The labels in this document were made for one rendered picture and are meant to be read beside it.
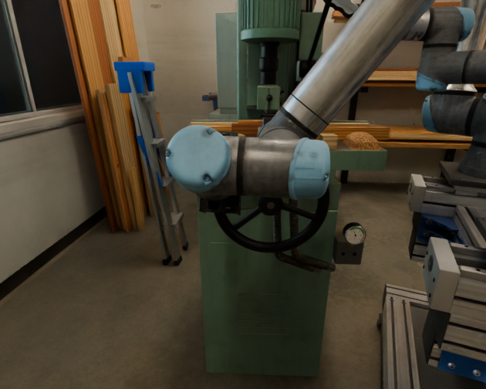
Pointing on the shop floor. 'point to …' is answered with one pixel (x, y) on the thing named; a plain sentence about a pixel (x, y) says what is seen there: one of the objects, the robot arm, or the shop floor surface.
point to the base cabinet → (262, 298)
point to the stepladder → (153, 152)
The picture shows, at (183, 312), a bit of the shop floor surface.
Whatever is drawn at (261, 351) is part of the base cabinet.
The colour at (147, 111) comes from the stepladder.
